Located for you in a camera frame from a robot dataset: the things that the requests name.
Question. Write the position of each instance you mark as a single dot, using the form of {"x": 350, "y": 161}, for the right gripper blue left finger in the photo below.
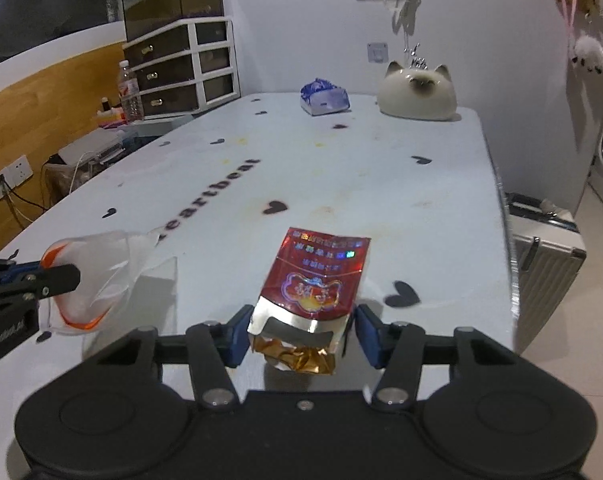
{"x": 232, "y": 338}

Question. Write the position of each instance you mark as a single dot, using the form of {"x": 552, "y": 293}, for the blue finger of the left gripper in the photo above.
{"x": 10, "y": 270}

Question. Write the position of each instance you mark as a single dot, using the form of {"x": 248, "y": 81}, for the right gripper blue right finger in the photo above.
{"x": 377, "y": 339}

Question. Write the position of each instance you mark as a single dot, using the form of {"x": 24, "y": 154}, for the clear bag with orange trim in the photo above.
{"x": 123, "y": 286}

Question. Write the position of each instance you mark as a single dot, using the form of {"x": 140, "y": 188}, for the white box on side shelf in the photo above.
{"x": 91, "y": 144}

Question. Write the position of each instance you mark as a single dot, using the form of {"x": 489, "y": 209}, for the white ribbed suitcase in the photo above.
{"x": 549, "y": 252}

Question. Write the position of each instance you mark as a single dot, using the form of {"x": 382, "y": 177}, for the standing plastic water bottle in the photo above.
{"x": 129, "y": 93}

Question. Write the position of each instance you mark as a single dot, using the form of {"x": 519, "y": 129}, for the white cat-shaped ceramic ornament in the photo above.
{"x": 415, "y": 93}

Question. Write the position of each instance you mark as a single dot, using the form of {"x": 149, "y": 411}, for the blue tissue pack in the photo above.
{"x": 322, "y": 97}

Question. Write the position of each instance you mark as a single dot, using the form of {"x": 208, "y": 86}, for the white drawer organizer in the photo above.
{"x": 185, "y": 68}

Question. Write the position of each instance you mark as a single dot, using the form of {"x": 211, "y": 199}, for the white wall power socket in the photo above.
{"x": 15, "y": 174}

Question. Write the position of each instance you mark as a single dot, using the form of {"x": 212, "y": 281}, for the fluffy white sheep wall toy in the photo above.
{"x": 587, "y": 53}

